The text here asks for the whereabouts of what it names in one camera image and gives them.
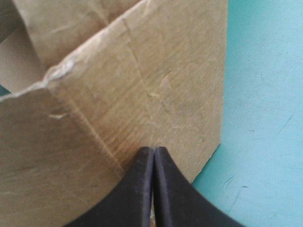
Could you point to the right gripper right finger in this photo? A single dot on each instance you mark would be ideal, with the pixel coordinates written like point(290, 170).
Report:
point(180, 203)

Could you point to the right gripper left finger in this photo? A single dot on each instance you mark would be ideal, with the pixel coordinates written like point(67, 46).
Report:
point(127, 201)

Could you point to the brown cardboard box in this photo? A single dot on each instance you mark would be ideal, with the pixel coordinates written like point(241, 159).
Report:
point(118, 94)

